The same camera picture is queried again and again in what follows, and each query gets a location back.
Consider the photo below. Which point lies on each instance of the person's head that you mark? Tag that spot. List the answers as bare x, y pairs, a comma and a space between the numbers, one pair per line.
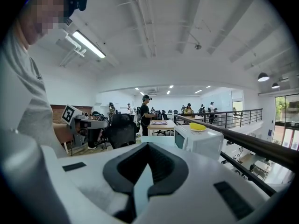
44, 15

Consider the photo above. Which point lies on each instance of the person's left forearm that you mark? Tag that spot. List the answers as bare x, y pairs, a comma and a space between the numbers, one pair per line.
63, 132

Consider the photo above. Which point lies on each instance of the long ceiling tube light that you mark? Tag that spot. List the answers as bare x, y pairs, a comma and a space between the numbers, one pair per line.
88, 44

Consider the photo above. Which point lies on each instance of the large glass window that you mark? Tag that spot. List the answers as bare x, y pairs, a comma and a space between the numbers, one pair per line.
287, 120

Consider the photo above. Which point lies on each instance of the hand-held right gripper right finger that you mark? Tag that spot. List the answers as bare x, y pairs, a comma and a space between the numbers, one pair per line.
198, 195

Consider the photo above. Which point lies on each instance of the purple cloth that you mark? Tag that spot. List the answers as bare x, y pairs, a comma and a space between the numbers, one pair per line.
160, 123

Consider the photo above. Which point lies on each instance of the black office chair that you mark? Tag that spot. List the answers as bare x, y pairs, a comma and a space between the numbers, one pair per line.
121, 130

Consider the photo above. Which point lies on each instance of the black pendant lamp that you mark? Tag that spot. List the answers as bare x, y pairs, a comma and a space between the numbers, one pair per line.
275, 85
263, 77

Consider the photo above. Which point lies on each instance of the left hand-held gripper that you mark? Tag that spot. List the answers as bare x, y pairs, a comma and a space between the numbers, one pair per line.
77, 122

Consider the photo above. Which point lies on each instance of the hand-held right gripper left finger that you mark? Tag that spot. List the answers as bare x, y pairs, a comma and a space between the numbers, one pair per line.
93, 183

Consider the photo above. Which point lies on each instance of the curved black balcony railing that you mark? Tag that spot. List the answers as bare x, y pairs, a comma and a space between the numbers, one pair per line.
250, 118

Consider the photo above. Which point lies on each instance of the white microwave oven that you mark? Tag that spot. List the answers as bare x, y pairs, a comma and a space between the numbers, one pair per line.
203, 143

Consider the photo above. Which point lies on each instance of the light wooden table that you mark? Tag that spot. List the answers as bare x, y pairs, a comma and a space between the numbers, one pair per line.
161, 126

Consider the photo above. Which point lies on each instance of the light blue table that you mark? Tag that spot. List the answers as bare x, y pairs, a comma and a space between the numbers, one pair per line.
25, 97

